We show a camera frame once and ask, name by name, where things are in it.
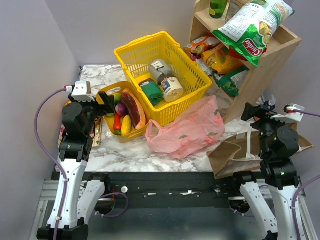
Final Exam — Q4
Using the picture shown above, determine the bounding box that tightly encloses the clear water bottle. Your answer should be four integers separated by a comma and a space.
225, 0, 247, 23

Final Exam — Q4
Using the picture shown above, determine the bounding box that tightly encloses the green glass bottle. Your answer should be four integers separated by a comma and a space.
209, 0, 228, 19

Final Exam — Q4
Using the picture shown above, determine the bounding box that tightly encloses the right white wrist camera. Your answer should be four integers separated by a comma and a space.
271, 104, 305, 124

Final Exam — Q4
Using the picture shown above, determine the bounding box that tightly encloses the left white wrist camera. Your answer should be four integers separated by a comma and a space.
65, 81, 95, 103

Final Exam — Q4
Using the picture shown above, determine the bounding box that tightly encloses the small yellow plastic bin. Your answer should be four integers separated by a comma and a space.
96, 81, 151, 143

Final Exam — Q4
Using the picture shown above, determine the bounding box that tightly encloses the orange snack packet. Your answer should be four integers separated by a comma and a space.
184, 34, 221, 55

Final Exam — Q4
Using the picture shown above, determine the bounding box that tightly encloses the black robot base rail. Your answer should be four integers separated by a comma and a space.
83, 172, 246, 209

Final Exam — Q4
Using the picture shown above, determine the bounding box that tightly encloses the wooden shelf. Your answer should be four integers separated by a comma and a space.
189, 0, 302, 123

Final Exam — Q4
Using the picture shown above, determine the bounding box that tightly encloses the green snack bag lower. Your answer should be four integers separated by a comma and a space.
212, 65, 250, 97

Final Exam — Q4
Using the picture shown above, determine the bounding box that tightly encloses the large yellow shopping basket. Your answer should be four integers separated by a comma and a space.
114, 31, 212, 126

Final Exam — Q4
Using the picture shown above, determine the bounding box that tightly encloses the green Chuba chips bag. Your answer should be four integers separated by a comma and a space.
213, 0, 295, 66

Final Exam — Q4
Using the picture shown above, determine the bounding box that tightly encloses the silver snack packet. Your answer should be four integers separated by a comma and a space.
190, 53, 213, 76

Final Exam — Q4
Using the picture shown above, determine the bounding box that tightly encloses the pink plastic grocery bag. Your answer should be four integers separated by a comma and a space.
145, 95, 225, 160

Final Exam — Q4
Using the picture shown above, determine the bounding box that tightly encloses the yellow snack bag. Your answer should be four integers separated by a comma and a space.
201, 43, 244, 75

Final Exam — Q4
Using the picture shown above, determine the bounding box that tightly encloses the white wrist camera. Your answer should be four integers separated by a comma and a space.
271, 104, 305, 124
65, 81, 95, 103

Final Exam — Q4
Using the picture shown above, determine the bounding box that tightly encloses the brown burlap tote bag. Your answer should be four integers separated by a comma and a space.
206, 122, 315, 180

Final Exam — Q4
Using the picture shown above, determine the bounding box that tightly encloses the toy mango green yellow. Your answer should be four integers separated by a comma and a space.
113, 93, 122, 106

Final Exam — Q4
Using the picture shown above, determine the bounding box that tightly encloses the green toilet paper roll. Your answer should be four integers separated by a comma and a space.
139, 78, 164, 106

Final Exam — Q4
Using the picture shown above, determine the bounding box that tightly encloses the red snack bag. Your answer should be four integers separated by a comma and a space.
228, 46, 248, 62

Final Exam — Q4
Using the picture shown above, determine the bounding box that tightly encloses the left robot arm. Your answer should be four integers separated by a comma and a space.
36, 93, 111, 240

